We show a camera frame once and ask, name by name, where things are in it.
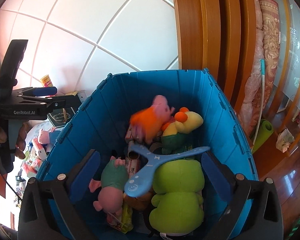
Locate green yellow duck plush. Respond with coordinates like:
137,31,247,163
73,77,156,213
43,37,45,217
161,107,203,155

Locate pink pig plush orange shirt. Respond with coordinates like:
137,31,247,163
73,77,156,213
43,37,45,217
129,95,175,144

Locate pink pig plush blue shirt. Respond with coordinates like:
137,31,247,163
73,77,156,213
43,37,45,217
37,127,61,153

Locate black gift bag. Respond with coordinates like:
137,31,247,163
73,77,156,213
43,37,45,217
47,107,78,128

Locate pink pig plush teal shirt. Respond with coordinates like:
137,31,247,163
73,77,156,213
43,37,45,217
89,156,129,216

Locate lime green frog plush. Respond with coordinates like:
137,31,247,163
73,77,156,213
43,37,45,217
149,159,205,236

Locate green rolled yoga mat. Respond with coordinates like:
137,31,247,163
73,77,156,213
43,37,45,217
252,119,274,154

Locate blue plastic crate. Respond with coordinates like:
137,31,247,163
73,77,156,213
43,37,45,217
36,68,260,240

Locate blue plastic boomerang hanger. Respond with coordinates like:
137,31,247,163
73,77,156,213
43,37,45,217
125,144,210,198

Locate rolled patterned carpet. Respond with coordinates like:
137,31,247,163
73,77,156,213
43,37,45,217
238,0,280,135

